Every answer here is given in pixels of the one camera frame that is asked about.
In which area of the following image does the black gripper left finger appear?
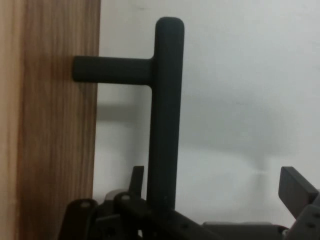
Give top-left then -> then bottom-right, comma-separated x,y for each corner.
58,164 -> 216,240

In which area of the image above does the wooden cabinet door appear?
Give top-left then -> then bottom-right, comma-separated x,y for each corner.
0,0 -> 102,240

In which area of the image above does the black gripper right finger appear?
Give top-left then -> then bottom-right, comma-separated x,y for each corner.
278,166 -> 320,240

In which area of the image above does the black metal drawer handle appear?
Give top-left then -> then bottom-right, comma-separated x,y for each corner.
72,16 -> 186,214

